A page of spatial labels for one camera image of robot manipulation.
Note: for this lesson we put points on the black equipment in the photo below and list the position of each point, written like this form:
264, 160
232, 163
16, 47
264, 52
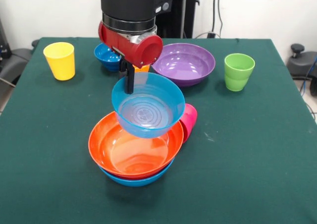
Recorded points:
3, 40

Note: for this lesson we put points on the large light blue bowl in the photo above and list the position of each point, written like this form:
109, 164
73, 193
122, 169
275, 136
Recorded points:
138, 182

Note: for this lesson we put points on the wide orange-red bowl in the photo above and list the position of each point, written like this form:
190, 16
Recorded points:
138, 157

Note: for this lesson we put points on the dark green tablecloth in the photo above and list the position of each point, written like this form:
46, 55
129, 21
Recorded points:
49, 159

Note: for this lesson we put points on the small dark blue bowl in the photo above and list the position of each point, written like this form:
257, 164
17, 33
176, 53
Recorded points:
105, 58

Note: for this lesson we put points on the green plastic cup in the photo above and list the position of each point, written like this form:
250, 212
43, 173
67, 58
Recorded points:
239, 70

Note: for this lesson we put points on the small orange-red bowl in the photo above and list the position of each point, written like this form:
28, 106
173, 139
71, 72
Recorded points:
138, 177

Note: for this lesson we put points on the small light blue bowl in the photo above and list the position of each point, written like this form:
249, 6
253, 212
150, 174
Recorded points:
148, 115

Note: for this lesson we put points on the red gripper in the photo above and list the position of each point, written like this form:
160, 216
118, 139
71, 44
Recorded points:
119, 41

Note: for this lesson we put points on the purple plastic bowl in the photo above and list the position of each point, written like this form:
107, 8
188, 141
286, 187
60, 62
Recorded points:
183, 65

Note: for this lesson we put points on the yellow plastic cup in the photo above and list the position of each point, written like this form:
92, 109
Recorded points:
60, 65

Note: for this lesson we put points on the orange plastic cup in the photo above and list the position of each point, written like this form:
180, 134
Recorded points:
142, 69

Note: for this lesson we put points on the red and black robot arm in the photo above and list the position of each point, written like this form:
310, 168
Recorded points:
126, 3

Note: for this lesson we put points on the pink plastic cup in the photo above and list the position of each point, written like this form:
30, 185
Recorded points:
190, 120

